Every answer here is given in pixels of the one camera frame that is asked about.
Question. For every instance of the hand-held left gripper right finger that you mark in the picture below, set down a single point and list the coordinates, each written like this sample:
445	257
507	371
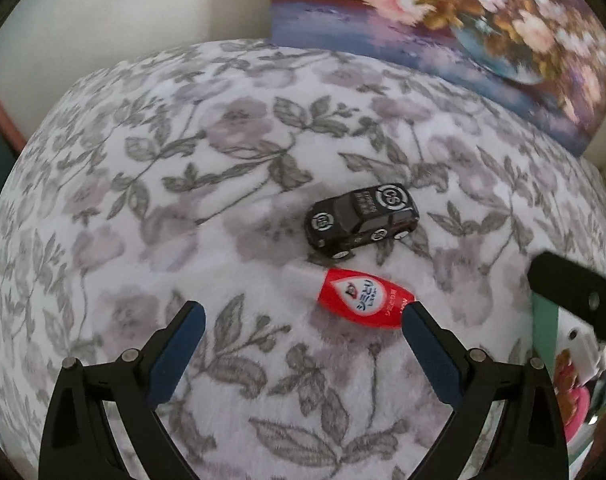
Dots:
433	355

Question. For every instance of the pink toy dog figure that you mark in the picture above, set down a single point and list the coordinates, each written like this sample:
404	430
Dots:
570	400

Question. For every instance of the pink board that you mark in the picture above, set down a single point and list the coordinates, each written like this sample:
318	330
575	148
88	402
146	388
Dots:
0	115

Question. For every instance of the teal rimmed white tray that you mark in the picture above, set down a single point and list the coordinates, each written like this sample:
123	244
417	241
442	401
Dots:
543	330

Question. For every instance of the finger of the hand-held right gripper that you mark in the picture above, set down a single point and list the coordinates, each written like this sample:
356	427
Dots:
573	290

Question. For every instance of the grey floral blanket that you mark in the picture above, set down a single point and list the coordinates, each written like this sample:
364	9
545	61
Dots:
158	185

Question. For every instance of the small red bottle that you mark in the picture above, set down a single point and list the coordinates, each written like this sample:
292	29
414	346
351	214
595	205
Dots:
363	297

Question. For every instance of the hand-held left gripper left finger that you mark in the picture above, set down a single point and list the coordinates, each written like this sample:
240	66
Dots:
178	355

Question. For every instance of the flower painting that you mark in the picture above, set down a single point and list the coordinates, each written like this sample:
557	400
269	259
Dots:
433	35

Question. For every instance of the black toy car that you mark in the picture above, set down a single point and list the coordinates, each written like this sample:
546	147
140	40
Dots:
358	215

